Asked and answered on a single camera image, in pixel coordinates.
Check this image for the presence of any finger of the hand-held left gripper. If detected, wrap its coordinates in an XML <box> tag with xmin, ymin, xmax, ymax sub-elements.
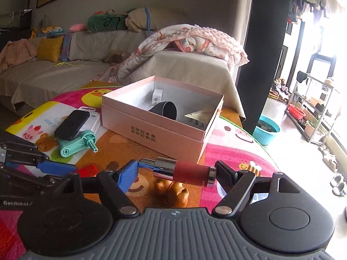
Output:
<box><xmin>0</xmin><ymin>164</ymin><xmax>66</xmax><ymax>196</ymax></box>
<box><xmin>0</xmin><ymin>129</ymin><xmax>78</xmax><ymax>176</ymax></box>

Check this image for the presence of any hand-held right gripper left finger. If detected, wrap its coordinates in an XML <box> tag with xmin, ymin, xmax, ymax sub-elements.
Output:
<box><xmin>61</xmin><ymin>159</ymin><xmax>140</xmax><ymax>216</ymax></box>

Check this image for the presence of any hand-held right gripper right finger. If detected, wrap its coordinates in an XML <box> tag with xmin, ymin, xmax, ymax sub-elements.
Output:
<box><xmin>212</xmin><ymin>160</ymin><xmax>302</xmax><ymax>218</ymax></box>

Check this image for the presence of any red plastic block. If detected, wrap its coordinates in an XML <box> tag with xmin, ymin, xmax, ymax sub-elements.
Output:
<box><xmin>76</xmin><ymin>164</ymin><xmax>99</xmax><ymax>178</ymax></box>

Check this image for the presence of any red and silver cylinder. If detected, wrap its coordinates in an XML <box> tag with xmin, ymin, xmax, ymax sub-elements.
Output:
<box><xmin>139</xmin><ymin>157</ymin><xmax>218</xmax><ymax>188</ymax></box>

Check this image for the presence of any pink cardboard box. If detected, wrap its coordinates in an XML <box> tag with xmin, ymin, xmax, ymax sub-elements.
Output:
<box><xmin>101</xmin><ymin>76</ymin><xmax>225</xmax><ymax>163</ymax></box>

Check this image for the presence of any beige paper card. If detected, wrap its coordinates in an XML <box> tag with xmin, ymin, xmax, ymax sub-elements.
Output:
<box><xmin>184</xmin><ymin>107</ymin><xmax>218</xmax><ymax>127</ymax></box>

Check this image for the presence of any black cup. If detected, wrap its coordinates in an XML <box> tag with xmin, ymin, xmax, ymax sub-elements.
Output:
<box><xmin>148</xmin><ymin>101</ymin><xmax>178</xmax><ymax>120</ymax></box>

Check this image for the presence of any white battery charger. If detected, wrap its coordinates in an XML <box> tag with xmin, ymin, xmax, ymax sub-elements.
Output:
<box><xmin>152</xmin><ymin>88</ymin><xmax>163</xmax><ymax>105</ymax></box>

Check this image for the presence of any colourful cartoon play mat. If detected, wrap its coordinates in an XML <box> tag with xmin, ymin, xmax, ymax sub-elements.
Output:
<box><xmin>0</xmin><ymin>81</ymin><xmax>347</xmax><ymax>260</ymax></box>

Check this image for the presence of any teal plastic hand crank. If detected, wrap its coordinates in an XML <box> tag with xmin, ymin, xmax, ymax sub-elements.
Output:
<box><xmin>59</xmin><ymin>130</ymin><xmax>98</xmax><ymax>158</ymax></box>

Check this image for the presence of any black phone case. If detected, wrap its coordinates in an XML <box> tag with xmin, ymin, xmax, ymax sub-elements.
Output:
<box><xmin>53</xmin><ymin>109</ymin><xmax>91</xmax><ymax>141</ymax></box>

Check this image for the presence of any orange bear toy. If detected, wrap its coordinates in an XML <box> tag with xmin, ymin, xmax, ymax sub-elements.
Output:
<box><xmin>154</xmin><ymin>180</ymin><xmax>190</xmax><ymax>208</ymax></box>

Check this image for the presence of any teal plastic basin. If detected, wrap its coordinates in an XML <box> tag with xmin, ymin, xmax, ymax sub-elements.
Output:
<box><xmin>252</xmin><ymin>115</ymin><xmax>281</xmax><ymax>146</ymax></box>

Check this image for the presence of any white package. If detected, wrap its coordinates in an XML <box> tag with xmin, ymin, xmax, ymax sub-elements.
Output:
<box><xmin>81</xmin><ymin>107</ymin><xmax>101</xmax><ymax>134</ymax></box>

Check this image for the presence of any beige covered sofa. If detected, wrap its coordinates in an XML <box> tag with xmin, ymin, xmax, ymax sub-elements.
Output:
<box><xmin>0</xmin><ymin>5</ymin><xmax>247</xmax><ymax>120</ymax></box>

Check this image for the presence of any red plastic basin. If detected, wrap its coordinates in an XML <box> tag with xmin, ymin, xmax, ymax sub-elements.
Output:
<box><xmin>288</xmin><ymin>103</ymin><xmax>307</xmax><ymax>120</ymax></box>

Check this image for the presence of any pile of shoes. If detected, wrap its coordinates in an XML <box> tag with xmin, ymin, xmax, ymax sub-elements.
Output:
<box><xmin>268</xmin><ymin>78</ymin><xmax>292</xmax><ymax>104</ymax></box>

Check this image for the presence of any pair of beige sandals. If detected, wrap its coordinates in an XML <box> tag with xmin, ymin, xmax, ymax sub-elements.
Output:
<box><xmin>318</xmin><ymin>145</ymin><xmax>339</xmax><ymax>173</ymax></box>

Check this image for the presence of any metal shoe rack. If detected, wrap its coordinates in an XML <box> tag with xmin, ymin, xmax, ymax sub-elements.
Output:
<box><xmin>284</xmin><ymin>71</ymin><xmax>341</xmax><ymax>146</ymax></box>

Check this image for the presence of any pair of grey slippers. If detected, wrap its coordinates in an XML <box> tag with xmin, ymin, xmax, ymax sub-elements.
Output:
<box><xmin>330</xmin><ymin>174</ymin><xmax>347</xmax><ymax>196</ymax></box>

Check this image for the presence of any yellow cushion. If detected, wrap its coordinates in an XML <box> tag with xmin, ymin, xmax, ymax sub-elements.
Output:
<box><xmin>36</xmin><ymin>35</ymin><xmax>64</xmax><ymax>63</ymax></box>

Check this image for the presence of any peach garment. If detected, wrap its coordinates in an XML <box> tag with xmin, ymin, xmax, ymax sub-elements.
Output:
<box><xmin>0</xmin><ymin>38</ymin><xmax>38</xmax><ymax>71</ymax></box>

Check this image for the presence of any pink printed blanket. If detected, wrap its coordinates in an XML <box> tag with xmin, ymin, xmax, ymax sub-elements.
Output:
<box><xmin>99</xmin><ymin>24</ymin><xmax>250</xmax><ymax>88</ymax></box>

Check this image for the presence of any green plush pillow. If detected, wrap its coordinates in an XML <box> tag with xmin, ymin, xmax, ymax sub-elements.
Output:
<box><xmin>86</xmin><ymin>13</ymin><xmax>128</xmax><ymax>34</ymax></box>

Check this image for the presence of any beige pillow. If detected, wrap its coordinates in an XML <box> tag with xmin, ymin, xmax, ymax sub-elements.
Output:
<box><xmin>126</xmin><ymin>6</ymin><xmax>188</xmax><ymax>32</ymax></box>

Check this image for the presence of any glass cabinet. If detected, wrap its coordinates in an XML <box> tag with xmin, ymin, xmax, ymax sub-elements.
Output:
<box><xmin>0</xmin><ymin>0</ymin><xmax>32</xmax><ymax>31</ymax></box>

